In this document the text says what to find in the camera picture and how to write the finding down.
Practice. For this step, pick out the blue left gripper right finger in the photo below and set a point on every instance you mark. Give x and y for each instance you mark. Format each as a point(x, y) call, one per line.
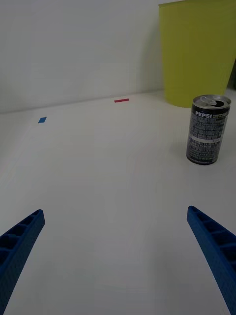
point(216, 248)

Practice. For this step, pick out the black drink can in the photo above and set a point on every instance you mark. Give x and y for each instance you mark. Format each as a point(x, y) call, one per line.
point(206, 133)

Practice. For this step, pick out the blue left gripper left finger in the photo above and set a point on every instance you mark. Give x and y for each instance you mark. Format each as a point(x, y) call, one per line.
point(17, 248)

